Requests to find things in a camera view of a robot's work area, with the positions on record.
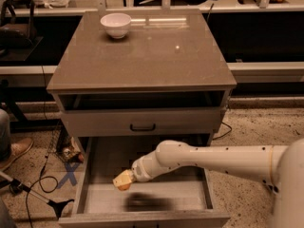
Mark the grey drawer cabinet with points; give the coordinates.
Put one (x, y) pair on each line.
(168, 59)

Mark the orange fruit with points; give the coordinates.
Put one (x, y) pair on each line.
(124, 187)

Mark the open middle drawer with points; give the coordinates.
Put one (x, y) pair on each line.
(180, 199)

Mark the white ceramic bowl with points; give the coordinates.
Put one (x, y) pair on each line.
(116, 25)

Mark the closed upper drawer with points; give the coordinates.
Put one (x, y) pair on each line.
(98, 123)

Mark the wire basket with items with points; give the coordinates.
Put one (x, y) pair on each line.
(63, 146)

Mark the black chair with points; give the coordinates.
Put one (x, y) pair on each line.
(17, 40)

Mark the blue tape cross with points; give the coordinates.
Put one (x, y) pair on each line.
(69, 175)

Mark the black tripod leg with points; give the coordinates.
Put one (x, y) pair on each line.
(58, 207)

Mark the tan shoe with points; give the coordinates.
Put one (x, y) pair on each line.
(13, 152)

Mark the grey trouser leg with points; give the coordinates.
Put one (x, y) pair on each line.
(4, 135)

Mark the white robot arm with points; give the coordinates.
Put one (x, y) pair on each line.
(280, 166)

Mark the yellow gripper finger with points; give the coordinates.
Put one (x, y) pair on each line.
(125, 177)

